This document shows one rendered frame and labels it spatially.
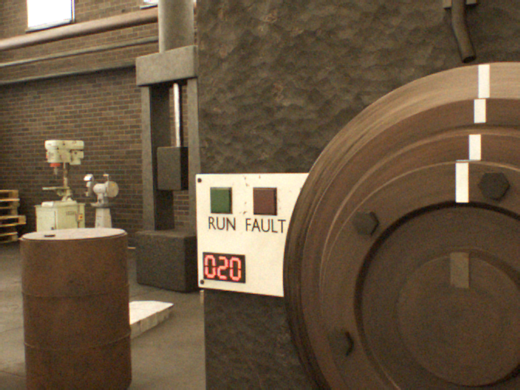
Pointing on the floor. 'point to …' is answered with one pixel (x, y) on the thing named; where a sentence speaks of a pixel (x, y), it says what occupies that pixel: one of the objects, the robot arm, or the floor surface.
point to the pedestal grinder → (103, 220)
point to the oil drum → (76, 309)
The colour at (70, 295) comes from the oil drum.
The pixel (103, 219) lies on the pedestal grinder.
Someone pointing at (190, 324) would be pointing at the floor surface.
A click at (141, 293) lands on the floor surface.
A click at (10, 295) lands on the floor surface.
